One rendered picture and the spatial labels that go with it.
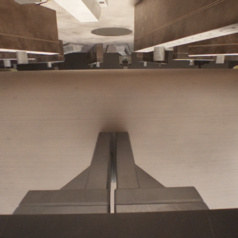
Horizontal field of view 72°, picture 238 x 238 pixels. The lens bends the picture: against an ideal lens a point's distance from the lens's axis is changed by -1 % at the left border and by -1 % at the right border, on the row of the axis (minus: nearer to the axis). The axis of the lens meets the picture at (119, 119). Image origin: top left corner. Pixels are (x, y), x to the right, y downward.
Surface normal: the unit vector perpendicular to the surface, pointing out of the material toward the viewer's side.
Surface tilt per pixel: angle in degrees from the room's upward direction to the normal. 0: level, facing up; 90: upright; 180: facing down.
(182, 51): 90
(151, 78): 135
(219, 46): 90
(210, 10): 90
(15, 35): 90
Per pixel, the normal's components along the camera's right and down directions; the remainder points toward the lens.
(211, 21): -0.96, 0.09
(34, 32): 0.87, 0.13
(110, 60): -0.11, 0.29
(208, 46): -0.48, 0.26
